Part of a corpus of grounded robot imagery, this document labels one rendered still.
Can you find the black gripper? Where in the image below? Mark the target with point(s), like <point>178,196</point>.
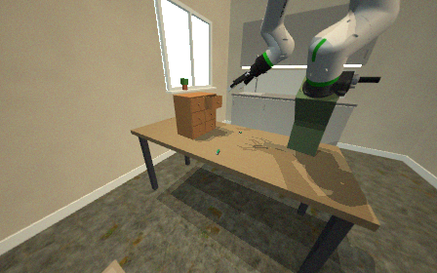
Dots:
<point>246,77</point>

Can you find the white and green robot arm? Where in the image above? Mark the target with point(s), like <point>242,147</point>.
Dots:
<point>329,50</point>

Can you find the brown wooden drawer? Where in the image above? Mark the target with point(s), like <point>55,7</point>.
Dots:
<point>210,114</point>
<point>197,103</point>
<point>198,130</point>
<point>198,117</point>
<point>210,125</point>
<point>213,102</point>

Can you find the orange chest of drawers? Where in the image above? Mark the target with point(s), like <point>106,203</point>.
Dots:
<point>183,112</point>

